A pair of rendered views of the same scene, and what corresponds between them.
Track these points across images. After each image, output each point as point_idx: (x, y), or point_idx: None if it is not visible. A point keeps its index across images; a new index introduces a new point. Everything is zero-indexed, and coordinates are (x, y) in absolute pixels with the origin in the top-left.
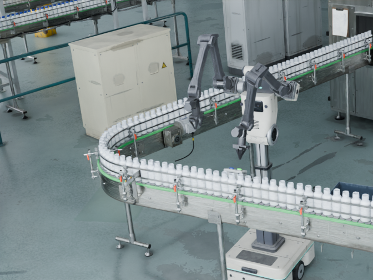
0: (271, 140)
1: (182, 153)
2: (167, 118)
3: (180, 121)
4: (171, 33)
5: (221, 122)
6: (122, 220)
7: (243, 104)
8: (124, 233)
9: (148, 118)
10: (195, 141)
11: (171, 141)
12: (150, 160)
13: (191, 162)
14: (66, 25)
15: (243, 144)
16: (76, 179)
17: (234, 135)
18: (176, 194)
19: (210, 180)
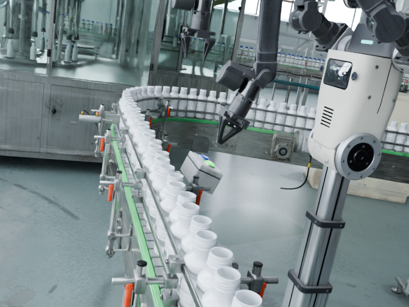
0: (345, 162)
1: (367, 226)
2: (291, 123)
3: (301, 131)
4: None
5: (381, 175)
6: (218, 239)
7: (325, 69)
8: None
9: (260, 107)
10: (396, 226)
11: (272, 150)
12: (134, 103)
13: (365, 238)
14: None
15: (236, 111)
16: (243, 191)
17: (218, 78)
18: (103, 157)
19: (134, 149)
